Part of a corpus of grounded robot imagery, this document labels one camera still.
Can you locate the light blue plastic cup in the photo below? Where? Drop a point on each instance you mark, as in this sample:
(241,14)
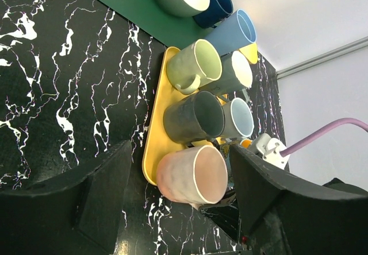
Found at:
(235,32)

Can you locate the dark blue cup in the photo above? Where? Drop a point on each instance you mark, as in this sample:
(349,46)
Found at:
(217,11)

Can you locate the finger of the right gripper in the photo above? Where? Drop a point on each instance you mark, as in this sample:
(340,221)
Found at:
(227,218)

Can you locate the grey faceted mug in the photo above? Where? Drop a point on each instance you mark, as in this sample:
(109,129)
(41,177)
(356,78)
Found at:
(236,75)

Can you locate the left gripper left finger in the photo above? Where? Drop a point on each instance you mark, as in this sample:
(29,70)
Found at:
(76,212)

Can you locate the blue mug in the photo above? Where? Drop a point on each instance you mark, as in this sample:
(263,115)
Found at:
(224,148)

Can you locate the sage green mug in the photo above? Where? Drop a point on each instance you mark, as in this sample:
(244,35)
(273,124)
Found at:
(193,67)

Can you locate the yellow square bowl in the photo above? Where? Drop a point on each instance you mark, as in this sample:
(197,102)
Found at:
(250,52)

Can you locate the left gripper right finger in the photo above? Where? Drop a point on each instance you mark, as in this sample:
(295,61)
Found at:
(284,214)

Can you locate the white grey mug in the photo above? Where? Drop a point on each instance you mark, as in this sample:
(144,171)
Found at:
(238,119)

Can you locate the dark green mat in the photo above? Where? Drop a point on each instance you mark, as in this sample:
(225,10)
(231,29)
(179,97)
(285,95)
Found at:
(170,30)

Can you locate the pink mug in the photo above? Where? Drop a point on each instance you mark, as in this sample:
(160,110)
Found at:
(195,175)

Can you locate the orange plastic tray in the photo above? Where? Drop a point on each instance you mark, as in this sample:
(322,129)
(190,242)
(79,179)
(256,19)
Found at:
(158,143)

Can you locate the dark teal mug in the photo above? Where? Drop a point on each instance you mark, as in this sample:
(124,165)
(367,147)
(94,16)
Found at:
(199,116)

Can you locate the right aluminium frame post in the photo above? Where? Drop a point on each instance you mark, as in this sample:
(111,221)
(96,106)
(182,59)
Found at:
(323,58)

